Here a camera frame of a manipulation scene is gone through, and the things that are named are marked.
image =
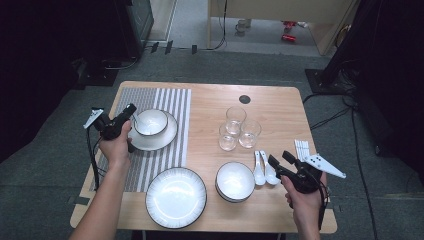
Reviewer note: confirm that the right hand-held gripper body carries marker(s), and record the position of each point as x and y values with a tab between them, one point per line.
306	176

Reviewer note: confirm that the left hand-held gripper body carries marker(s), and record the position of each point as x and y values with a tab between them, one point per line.
110	128

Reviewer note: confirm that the white ceramic spoon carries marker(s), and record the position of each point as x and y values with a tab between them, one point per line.
259	175
270	176
141	126

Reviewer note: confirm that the white bowl with brown rim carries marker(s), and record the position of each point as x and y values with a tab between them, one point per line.
233	200
156	122
235	180

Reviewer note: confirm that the white plate with dark rim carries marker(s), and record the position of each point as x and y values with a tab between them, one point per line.
176	198
166	137

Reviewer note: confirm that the person's left hand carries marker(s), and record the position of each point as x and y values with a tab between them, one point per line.
115	150

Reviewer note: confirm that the person's right hand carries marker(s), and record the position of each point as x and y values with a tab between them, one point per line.
303	201

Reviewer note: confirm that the clear drinking glass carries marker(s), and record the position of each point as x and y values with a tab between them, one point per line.
227	141
236	120
250	135

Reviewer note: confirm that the black stand base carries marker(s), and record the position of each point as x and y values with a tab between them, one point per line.
100	76

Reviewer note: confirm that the grey striped placemat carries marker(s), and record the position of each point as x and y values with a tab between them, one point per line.
173	100

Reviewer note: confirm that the black floor tape strip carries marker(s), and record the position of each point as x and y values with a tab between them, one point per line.
194	49
168	47
154	47

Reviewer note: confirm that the black table grommet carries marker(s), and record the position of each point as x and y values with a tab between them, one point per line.
244	99

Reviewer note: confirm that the grey floor tape strip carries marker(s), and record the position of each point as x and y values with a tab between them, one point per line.
79	200

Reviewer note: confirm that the black metal stand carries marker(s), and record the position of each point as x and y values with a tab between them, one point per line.
328	81

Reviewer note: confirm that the black cabinet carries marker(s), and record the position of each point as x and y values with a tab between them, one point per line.
140	26

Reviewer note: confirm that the black curtain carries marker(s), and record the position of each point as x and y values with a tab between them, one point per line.
40	66
400	83

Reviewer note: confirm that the red can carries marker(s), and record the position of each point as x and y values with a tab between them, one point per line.
288	38

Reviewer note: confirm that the small red object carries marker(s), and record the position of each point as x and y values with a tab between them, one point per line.
288	24

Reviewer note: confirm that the small white object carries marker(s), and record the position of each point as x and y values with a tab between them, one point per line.
302	24

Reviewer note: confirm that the small grey object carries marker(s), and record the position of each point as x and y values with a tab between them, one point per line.
243	26

